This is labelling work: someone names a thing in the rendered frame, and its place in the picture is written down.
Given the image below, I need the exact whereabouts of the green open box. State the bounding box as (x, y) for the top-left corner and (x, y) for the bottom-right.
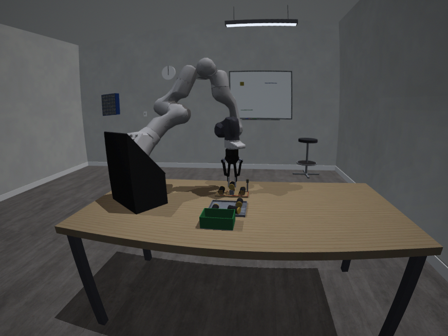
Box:
(199, 208), (235, 231)

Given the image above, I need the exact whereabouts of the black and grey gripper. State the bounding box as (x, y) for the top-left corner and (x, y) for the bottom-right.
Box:
(221, 149), (243, 187)

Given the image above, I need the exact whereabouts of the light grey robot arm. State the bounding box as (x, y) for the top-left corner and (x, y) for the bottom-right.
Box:
(127, 58), (246, 156)

